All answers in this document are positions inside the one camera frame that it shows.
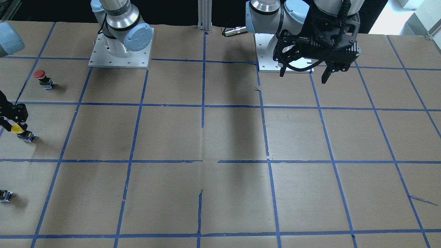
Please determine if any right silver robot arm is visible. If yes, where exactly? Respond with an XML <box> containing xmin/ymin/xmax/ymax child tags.
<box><xmin>0</xmin><ymin>0</ymin><xmax>154</xmax><ymax>135</ymax></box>

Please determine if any red push button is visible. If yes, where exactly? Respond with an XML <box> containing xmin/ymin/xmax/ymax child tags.
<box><xmin>33</xmin><ymin>70</ymin><xmax>54</xmax><ymax>90</ymax></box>

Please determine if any aluminium frame post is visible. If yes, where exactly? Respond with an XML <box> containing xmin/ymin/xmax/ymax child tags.
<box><xmin>197</xmin><ymin>0</ymin><xmax>212</xmax><ymax>32</ymax></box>

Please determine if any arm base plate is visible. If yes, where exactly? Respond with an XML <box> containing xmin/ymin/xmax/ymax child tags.
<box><xmin>254</xmin><ymin>33</ymin><xmax>315</xmax><ymax>73</ymax></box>
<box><xmin>88</xmin><ymin>33</ymin><xmax>153</xmax><ymax>69</ymax></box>

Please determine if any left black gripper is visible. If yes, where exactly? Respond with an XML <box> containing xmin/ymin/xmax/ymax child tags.
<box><xmin>273</xmin><ymin>3</ymin><xmax>361</xmax><ymax>84</ymax></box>

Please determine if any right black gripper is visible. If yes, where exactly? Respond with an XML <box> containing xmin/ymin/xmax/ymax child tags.
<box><xmin>0</xmin><ymin>91</ymin><xmax>29</xmax><ymax>132</ymax></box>

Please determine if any yellow push button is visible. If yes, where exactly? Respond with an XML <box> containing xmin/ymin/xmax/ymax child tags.
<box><xmin>11</xmin><ymin>124</ymin><xmax>35</xmax><ymax>143</ymax></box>

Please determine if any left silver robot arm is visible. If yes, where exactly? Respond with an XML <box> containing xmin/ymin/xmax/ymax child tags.
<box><xmin>245</xmin><ymin>0</ymin><xmax>363</xmax><ymax>83</ymax></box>

